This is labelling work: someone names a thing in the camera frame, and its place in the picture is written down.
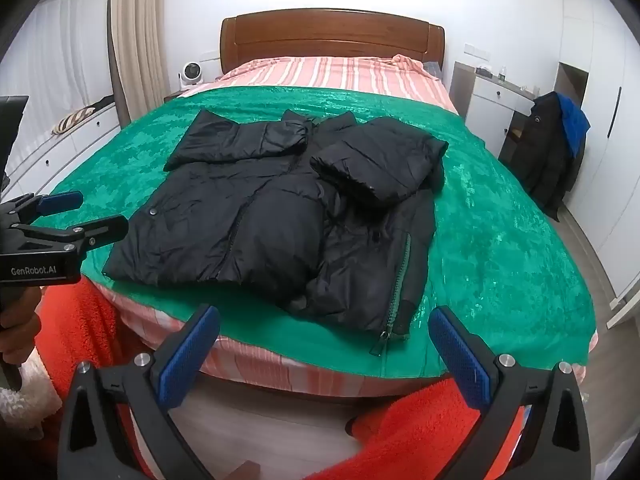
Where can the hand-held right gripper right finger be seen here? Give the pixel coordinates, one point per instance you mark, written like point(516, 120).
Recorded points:
point(457, 355)

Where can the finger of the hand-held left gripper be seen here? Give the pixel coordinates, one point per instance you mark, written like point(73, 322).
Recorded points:
point(60, 201)
point(100, 230)

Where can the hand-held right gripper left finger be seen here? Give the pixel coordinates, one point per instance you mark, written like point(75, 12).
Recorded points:
point(187, 355)

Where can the black puffer jacket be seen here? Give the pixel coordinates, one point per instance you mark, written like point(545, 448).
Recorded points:
point(260, 225)

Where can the person's left hand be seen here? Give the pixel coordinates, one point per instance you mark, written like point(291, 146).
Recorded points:
point(17, 340)

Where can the white drawer cabinet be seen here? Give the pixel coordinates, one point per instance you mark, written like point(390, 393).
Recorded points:
point(75, 150)

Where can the striped cushion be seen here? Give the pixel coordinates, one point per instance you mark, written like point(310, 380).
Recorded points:
point(75, 119)

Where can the person's red fleece clothing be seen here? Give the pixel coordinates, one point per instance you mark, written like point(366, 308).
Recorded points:
point(425, 435)

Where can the dark slipper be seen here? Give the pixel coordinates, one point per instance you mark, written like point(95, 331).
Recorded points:
point(360, 425)

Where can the green patterned blanket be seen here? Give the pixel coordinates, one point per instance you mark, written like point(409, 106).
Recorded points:
point(500, 240)

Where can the white fluffy cloth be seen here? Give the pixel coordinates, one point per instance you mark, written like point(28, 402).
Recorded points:
point(30, 400)

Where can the white sheer curtain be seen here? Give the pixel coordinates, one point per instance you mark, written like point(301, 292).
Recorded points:
point(60, 50)

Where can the dark nightstand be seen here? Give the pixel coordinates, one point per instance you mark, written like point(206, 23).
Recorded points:
point(175, 96)

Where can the white desk fan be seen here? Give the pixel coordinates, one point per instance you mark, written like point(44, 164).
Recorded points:
point(190, 72)

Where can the beige curtain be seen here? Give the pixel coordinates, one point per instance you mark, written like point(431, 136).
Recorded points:
point(137, 35)

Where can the hanging black coat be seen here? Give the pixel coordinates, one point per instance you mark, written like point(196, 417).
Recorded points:
point(545, 160)

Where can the white wardrobe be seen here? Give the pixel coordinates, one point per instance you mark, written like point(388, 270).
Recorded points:
point(610, 170)

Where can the blue garment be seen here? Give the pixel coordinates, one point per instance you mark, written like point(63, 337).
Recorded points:
point(575, 125)

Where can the white bedside table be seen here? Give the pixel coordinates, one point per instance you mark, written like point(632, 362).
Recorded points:
point(492, 97)

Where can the pink striped bed sheet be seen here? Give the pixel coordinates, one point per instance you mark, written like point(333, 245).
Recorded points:
point(340, 72)

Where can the wooden headboard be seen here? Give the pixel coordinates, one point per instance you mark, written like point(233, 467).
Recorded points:
point(330, 35)

